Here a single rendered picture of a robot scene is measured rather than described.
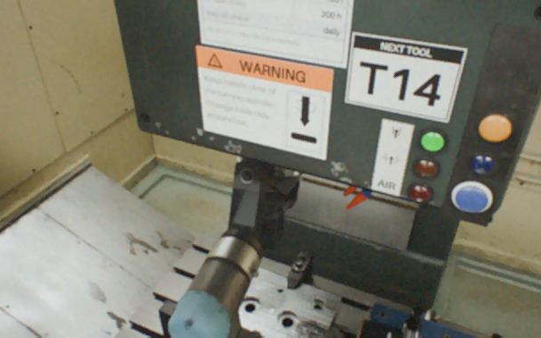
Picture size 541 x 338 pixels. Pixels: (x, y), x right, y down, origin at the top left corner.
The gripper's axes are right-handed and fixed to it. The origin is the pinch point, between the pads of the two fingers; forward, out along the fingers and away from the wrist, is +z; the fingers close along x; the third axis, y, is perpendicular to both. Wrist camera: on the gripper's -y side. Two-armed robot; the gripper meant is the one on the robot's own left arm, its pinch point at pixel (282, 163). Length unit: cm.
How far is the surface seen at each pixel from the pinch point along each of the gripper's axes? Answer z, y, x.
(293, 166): -21.3, -17.6, 9.0
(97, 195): 37, 64, -87
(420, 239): 41, 52, 29
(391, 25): -20.9, -35.2, 17.6
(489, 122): -22.9, -28.3, 27.3
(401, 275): 38, 67, 26
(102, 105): 61, 40, -96
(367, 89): -21.3, -28.9, 16.2
